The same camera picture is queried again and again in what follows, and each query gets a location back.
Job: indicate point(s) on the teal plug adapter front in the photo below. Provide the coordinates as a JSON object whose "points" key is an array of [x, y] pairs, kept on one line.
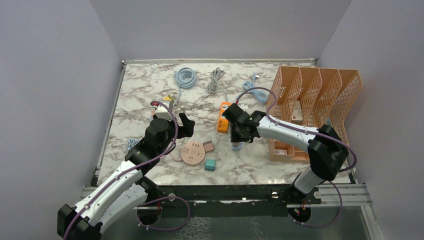
{"points": [[210, 165]]}

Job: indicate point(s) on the orange power strip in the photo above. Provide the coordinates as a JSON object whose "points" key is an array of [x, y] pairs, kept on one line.
{"points": [[223, 123]]}

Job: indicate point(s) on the blue patterned round tin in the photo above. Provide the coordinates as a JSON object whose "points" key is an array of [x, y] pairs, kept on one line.
{"points": [[131, 142]]}

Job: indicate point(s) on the pink round power strip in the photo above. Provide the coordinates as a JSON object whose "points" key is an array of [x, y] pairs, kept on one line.
{"points": [[193, 153]]}

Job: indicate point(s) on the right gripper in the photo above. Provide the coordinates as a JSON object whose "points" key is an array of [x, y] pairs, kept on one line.
{"points": [[236, 138]]}

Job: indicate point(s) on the blue long power strip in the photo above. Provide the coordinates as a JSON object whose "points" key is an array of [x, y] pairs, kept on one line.
{"points": [[236, 149]]}

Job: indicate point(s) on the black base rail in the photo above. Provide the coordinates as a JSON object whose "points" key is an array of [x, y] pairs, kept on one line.
{"points": [[171, 201]]}

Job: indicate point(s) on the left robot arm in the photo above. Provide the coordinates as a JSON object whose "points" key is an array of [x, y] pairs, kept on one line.
{"points": [[116, 185]]}

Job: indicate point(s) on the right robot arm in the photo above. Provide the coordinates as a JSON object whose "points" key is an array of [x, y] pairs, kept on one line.
{"points": [[326, 152]]}

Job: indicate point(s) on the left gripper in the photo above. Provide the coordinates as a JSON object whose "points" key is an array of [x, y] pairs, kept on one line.
{"points": [[186, 130]]}

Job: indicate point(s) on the yellow plug adapter rear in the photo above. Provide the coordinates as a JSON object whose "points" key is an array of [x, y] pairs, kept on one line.
{"points": [[169, 98]]}

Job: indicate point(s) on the orange plastic file rack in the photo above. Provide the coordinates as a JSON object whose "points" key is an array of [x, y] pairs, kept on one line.
{"points": [[326, 95]]}

